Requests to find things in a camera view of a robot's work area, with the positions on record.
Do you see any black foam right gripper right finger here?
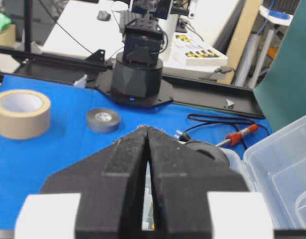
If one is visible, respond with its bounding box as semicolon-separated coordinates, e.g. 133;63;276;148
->
147;127;249;239

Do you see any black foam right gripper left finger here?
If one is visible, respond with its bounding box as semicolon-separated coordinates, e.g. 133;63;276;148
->
14;129;149;239

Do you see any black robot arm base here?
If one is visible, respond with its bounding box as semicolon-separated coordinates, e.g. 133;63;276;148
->
110;0;173;102

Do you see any clear plastic toolbox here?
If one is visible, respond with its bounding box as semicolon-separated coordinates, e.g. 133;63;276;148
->
227;114;306;230

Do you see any white box with yellow-black items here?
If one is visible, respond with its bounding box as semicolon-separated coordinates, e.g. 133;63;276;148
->
171;33;228;66

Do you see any black tape roll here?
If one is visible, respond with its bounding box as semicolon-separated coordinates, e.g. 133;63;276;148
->
184;141;230;168

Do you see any grey tape roll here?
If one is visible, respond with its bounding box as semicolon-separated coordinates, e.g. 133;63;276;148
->
86;108;121;133

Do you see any blue table mat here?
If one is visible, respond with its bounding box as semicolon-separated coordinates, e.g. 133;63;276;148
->
0;74;274;229

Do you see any beige masking tape roll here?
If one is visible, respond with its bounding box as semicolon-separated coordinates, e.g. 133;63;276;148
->
0;90;51;140

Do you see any green cutting mat board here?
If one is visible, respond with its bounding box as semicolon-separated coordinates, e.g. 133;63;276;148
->
253;0;306;132

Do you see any white desk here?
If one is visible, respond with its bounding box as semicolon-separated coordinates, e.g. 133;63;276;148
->
42;0;263;78

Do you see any black power cable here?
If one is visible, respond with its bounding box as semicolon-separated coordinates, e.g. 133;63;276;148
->
174;113;272;150

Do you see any black aluminium frame rail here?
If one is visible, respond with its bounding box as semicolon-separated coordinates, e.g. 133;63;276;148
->
0;46;264;119

